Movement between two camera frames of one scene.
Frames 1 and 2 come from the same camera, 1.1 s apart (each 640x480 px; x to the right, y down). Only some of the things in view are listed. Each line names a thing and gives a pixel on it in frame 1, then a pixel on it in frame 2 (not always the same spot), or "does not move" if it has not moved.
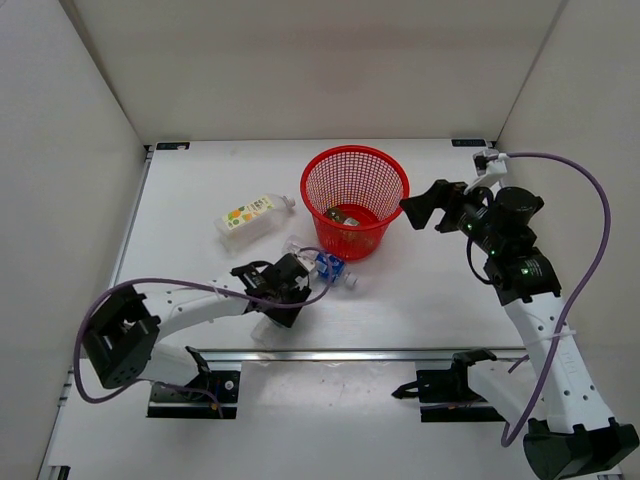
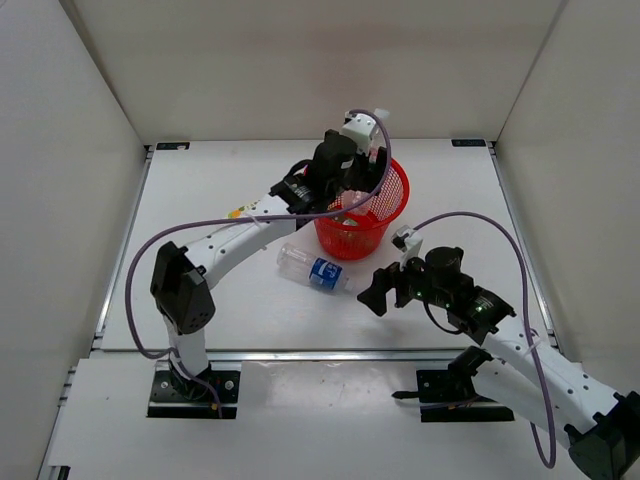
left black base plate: (212, 394) does not move
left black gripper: (286, 316) to (364, 178)
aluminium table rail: (347, 353) does not move
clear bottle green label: (270, 333) to (355, 198)
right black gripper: (452, 196) to (385, 279)
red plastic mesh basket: (352, 195) does not move
